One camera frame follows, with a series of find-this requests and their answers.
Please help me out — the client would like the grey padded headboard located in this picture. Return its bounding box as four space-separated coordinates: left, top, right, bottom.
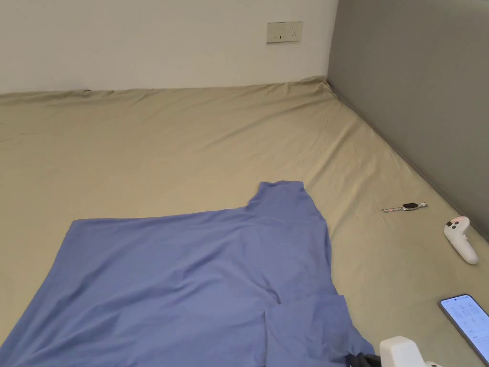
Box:
328 0 489 245

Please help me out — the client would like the white hand controller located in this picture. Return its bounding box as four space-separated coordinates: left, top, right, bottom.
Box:
443 216 479 265

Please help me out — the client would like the wristwatch with patterned strap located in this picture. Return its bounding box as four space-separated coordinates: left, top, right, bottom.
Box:
381 202 428 214

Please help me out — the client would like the beige wall socket plate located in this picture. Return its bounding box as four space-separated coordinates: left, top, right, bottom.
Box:
266 21 304 45

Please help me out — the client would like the bed with beige sheet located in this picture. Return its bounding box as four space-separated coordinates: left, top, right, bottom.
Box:
0 75 489 367

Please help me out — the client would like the blue shirt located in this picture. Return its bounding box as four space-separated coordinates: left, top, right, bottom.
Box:
0 181 376 367

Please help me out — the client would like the smartphone with lit screen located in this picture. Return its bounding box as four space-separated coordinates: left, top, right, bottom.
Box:
437 294 489 367

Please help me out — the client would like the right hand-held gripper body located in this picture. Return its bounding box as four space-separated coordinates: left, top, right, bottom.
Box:
365 336 444 367

